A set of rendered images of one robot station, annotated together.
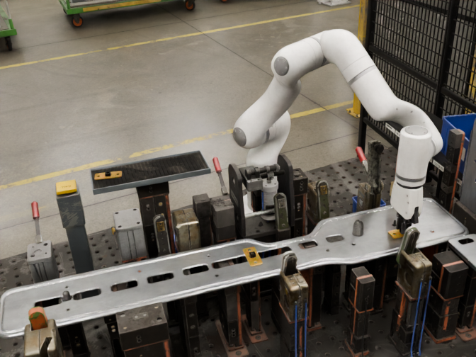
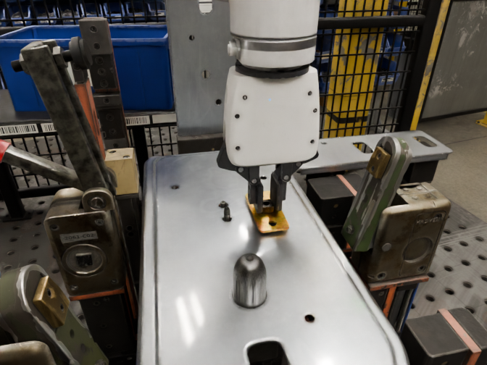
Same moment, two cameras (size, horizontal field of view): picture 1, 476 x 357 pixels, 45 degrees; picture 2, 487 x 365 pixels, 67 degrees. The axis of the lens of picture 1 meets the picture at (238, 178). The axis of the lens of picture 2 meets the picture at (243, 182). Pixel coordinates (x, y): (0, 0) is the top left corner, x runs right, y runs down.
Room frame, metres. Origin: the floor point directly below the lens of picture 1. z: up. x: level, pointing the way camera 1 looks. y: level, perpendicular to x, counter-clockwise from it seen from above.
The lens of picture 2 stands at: (1.40, -0.11, 1.28)
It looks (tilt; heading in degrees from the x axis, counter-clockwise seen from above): 31 degrees down; 274
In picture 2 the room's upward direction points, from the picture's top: straight up
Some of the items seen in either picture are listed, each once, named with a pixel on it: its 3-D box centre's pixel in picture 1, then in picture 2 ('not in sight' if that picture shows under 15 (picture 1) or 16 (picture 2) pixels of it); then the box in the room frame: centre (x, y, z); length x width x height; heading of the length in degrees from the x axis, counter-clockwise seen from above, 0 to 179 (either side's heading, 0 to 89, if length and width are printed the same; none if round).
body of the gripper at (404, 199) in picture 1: (408, 195); (269, 108); (1.40, -0.49, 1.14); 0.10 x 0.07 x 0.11; 15
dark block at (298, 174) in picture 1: (296, 226); not in sight; (1.59, -0.19, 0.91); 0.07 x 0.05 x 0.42; 16
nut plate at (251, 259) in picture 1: (252, 255); not in sight; (1.32, -0.03, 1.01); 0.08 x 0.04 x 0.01; 15
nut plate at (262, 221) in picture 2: (403, 231); (266, 207); (1.40, -0.49, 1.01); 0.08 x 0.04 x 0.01; 105
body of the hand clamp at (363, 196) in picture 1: (366, 228); (108, 308); (1.61, -0.44, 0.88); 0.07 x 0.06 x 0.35; 16
